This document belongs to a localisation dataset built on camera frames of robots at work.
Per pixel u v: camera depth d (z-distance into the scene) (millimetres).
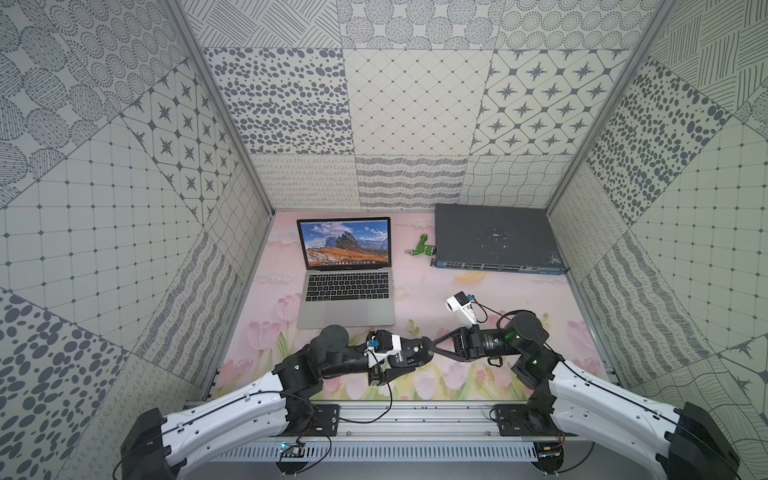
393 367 646
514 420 731
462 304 650
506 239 1074
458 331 618
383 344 563
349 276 1011
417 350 645
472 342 590
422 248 1074
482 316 656
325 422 734
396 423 749
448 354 609
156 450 427
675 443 413
